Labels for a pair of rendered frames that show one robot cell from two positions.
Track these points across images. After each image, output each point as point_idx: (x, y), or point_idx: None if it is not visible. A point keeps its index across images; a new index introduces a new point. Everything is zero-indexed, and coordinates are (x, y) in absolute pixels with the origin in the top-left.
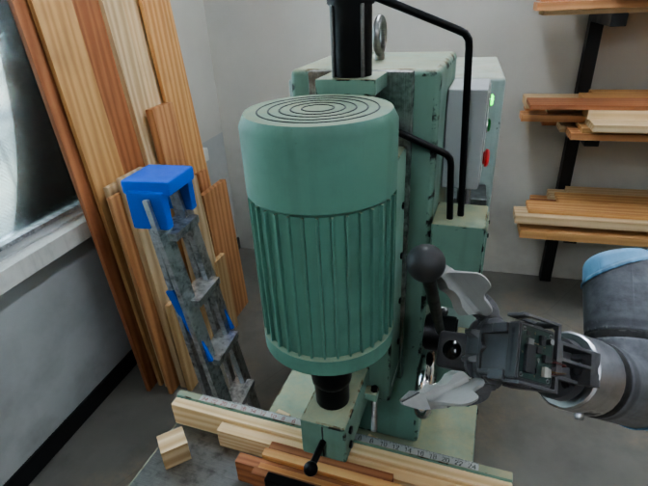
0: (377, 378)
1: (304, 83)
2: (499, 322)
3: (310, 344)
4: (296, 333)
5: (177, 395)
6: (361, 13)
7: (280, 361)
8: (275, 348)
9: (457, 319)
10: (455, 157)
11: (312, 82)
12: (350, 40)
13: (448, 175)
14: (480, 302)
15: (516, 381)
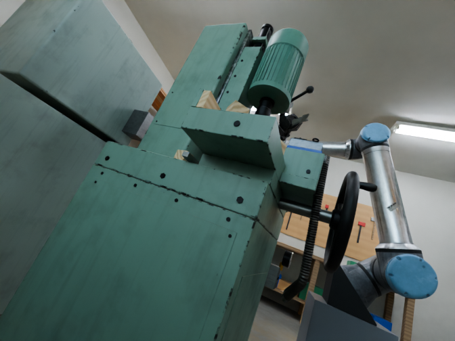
0: None
1: (246, 30)
2: (292, 114)
3: (292, 94)
4: (293, 88)
5: (204, 90)
6: (270, 36)
7: (286, 95)
8: (286, 90)
9: None
10: None
11: (250, 33)
12: (269, 38)
13: None
14: (288, 109)
15: (302, 122)
